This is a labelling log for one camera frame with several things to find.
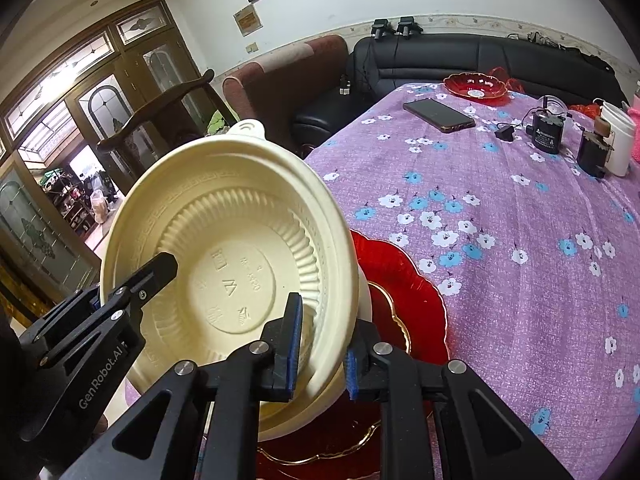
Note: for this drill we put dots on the black leather sofa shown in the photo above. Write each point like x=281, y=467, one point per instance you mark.
x=450, y=57

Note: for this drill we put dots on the pink sleeved bottle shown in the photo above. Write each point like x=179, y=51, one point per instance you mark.
x=635, y=130

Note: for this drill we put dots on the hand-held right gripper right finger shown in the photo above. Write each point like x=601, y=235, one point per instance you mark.
x=354, y=375

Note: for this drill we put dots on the white charger plug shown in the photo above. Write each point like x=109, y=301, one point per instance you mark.
x=345, y=85

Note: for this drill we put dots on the wooden glass-panel door frame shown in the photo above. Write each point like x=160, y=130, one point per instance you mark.
x=100, y=60

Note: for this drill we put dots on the brown block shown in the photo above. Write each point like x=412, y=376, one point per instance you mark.
x=604, y=126

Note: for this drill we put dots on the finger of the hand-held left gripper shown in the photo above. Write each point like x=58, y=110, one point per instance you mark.
x=150, y=275

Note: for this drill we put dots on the black battery charger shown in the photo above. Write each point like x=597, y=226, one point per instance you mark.
x=383, y=27
x=410, y=26

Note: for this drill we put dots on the white plastic jar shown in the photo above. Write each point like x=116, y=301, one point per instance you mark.
x=617, y=135

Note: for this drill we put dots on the yellow wall sign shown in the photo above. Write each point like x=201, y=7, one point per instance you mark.
x=247, y=19

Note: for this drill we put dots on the small red scalloped plate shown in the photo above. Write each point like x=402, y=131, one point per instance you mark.
x=390, y=320

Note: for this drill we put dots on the clear plastic lid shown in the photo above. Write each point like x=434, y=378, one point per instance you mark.
x=555, y=104

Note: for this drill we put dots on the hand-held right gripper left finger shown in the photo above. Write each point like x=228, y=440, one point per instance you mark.
x=295, y=350

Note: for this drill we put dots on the beige plastic bowl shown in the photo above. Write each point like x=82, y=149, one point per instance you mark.
x=300, y=420
x=225, y=240

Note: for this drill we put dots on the wall socket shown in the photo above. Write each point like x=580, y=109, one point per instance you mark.
x=252, y=47

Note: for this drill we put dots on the dark wooden chair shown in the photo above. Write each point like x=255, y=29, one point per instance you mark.
x=150, y=112

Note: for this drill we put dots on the black box device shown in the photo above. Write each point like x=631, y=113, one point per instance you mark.
x=592, y=155

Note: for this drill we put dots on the black smartphone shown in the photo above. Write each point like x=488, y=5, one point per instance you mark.
x=440, y=115

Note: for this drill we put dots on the black plug adapter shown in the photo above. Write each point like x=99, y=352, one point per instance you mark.
x=506, y=132

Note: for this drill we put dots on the red glass fruit dish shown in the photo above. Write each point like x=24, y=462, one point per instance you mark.
x=475, y=86

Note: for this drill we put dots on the black cylindrical device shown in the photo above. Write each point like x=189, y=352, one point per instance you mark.
x=547, y=132

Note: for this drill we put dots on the large red scalloped plate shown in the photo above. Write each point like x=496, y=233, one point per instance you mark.
x=400, y=270

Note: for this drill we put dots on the brown upholstered armchair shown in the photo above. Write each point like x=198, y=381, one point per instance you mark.
x=285, y=75

